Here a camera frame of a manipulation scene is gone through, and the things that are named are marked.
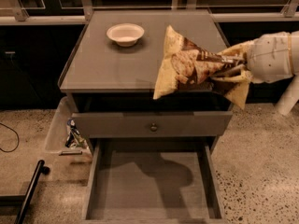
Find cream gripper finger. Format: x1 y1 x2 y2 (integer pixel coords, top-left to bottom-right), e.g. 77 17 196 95
219 40 253 62
213 64 252 82

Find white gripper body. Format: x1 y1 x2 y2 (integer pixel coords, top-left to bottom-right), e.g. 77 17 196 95
247 32 293 83

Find brown chip bag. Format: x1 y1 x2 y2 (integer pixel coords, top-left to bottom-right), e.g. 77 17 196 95
153 25 250 109

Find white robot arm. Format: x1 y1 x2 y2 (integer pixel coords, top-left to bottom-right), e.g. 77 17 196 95
211 32 299 83

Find grey top drawer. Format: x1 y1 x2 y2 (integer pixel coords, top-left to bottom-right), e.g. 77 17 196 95
72 111 233 138

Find round metal drawer knob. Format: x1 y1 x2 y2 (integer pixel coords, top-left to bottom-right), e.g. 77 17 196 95
150 123 158 132

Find grey wooden drawer cabinet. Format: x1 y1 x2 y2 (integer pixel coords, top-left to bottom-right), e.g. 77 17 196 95
57 9 251 224

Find grey open middle drawer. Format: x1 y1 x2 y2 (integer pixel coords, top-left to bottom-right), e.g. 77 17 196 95
82 138 227 224

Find white paper bowl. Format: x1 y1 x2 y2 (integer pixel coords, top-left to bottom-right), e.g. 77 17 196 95
107 23 145 47

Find snack packages in bin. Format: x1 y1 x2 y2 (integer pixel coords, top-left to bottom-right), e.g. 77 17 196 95
65 119 88 148

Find clear plastic bin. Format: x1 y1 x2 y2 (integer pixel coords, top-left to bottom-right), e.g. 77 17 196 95
45 97 90 156

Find black metal bar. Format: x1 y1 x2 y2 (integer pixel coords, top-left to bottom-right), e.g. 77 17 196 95
0 160 50 224

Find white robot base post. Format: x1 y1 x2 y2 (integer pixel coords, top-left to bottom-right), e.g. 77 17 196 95
275 76 299 116

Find metal railing frame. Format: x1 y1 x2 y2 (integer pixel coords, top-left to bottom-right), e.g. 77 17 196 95
0 0 299 24

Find black cable on floor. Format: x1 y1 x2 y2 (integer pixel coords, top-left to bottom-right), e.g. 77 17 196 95
0 122 21 153

